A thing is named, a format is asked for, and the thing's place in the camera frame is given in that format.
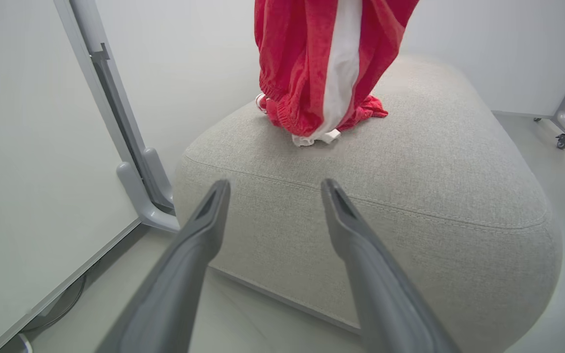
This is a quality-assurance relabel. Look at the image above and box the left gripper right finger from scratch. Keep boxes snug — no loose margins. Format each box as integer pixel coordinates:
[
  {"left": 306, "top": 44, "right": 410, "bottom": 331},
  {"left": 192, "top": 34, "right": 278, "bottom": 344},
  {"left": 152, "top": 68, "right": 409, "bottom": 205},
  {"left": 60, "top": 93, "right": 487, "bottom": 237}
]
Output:
[{"left": 321, "top": 178, "right": 460, "bottom": 353}]

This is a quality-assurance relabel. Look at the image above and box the wide white partition panel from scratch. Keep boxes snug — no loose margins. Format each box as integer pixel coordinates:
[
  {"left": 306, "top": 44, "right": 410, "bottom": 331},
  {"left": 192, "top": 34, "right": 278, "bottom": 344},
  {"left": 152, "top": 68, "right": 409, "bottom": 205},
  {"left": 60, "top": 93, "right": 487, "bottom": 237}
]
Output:
[{"left": 0, "top": 0, "right": 175, "bottom": 353}]

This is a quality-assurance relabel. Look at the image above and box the grey fabric sofa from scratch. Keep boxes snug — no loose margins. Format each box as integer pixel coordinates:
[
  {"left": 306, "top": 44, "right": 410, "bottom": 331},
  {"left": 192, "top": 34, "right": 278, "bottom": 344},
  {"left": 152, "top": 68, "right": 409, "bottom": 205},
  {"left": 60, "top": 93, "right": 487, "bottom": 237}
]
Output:
[{"left": 172, "top": 54, "right": 564, "bottom": 353}]

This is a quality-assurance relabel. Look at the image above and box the grey partition foot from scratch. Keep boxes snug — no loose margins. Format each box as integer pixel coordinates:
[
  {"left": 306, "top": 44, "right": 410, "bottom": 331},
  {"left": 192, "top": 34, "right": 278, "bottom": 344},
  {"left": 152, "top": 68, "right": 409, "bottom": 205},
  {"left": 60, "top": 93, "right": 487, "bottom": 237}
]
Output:
[
  {"left": 141, "top": 147, "right": 176, "bottom": 212},
  {"left": 116, "top": 161, "right": 180, "bottom": 233}
]

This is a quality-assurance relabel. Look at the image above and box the black floor cable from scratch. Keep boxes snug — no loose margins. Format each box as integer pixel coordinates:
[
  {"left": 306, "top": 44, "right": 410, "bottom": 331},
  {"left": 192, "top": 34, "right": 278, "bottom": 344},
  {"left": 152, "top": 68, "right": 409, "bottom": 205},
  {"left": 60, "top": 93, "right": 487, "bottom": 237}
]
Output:
[{"left": 18, "top": 274, "right": 88, "bottom": 335}]

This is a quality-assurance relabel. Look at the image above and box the red Bulls basketball jersey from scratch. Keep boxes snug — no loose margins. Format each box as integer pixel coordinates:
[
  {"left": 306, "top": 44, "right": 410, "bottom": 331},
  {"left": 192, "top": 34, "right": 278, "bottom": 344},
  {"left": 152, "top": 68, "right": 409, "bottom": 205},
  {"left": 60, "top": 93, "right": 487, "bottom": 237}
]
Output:
[{"left": 255, "top": 0, "right": 420, "bottom": 148}]

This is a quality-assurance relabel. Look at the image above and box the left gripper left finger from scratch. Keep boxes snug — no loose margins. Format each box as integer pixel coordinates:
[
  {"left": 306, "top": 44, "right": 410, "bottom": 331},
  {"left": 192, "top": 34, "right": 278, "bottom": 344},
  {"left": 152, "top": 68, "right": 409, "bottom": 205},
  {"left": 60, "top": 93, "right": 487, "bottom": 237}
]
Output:
[{"left": 95, "top": 179, "right": 231, "bottom": 353}]

